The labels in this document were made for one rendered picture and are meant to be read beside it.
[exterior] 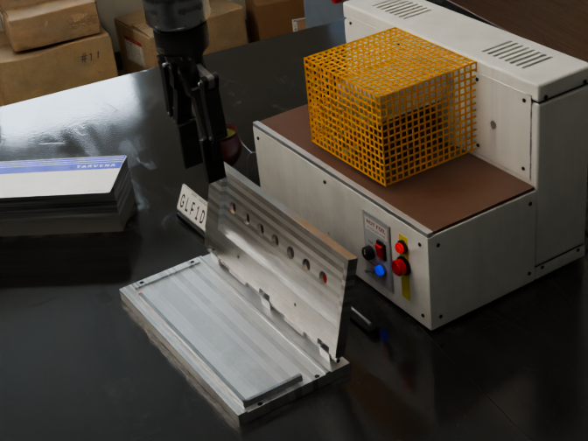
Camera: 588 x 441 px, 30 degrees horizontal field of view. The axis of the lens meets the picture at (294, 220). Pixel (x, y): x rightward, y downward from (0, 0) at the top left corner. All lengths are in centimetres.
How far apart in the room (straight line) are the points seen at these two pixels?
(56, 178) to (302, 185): 52
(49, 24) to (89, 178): 269
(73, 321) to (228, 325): 30
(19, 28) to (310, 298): 324
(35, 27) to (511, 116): 328
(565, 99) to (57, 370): 95
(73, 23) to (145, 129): 228
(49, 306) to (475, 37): 91
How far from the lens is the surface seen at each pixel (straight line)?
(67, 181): 224
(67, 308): 205
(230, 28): 512
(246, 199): 193
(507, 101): 185
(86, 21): 491
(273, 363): 179
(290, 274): 183
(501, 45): 193
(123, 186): 227
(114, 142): 262
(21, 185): 226
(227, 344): 184
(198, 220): 219
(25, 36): 488
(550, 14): 314
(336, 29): 311
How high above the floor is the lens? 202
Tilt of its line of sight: 31 degrees down
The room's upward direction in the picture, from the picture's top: 6 degrees counter-clockwise
